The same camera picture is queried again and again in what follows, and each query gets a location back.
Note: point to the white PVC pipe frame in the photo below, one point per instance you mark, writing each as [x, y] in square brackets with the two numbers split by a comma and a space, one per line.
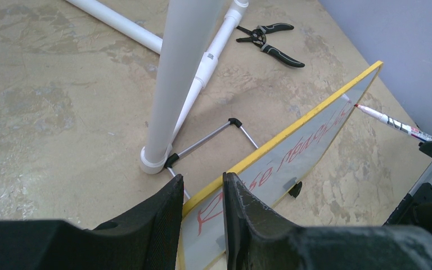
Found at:
[189, 52]

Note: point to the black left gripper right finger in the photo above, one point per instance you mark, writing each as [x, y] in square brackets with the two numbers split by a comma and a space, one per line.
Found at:
[257, 237]

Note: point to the white red whiteboard marker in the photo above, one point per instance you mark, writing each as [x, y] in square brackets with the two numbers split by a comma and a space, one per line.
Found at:
[395, 124]

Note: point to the yellow framed whiteboard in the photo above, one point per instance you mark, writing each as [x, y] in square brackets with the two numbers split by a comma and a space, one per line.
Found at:
[269, 172]

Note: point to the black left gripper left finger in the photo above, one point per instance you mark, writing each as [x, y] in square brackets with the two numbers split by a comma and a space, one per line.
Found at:
[144, 237]

